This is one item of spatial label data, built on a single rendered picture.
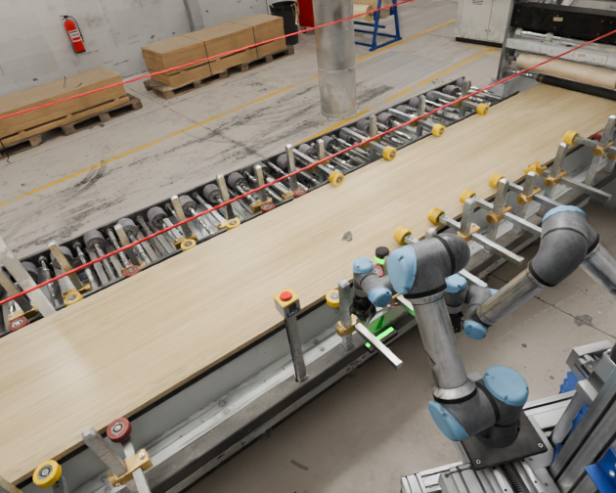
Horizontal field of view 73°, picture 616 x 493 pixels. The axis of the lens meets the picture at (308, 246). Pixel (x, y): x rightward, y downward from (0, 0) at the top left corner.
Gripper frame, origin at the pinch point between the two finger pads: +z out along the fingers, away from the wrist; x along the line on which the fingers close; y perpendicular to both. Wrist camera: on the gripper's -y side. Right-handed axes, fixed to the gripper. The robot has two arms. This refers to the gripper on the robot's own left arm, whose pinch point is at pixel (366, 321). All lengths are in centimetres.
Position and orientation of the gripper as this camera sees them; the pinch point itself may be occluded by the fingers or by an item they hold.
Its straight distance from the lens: 180.3
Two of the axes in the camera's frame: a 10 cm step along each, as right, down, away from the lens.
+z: 1.0, 7.6, 6.4
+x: 8.2, 3.1, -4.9
